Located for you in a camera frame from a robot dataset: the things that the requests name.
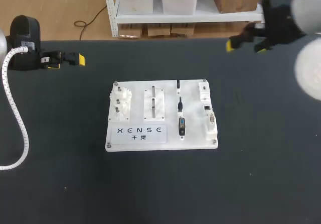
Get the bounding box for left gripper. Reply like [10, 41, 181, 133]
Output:
[9, 15, 86, 72]

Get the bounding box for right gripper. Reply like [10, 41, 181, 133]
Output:
[225, 0, 308, 55]

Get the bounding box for white cable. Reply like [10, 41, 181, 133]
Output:
[0, 46, 30, 171]

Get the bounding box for black floor cable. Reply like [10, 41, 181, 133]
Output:
[73, 0, 108, 41]

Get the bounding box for white metal shelf rack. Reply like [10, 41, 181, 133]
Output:
[103, 0, 279, 38]

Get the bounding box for black multi-pin plug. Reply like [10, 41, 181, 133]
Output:
[178, 117, 187, 137]

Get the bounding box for white board with sockets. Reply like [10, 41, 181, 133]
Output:
[105, 78, 219, 153]

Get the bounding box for small cardboard box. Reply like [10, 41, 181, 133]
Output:
[118, 24, 142, 39]
[147, 23, 172, 38]

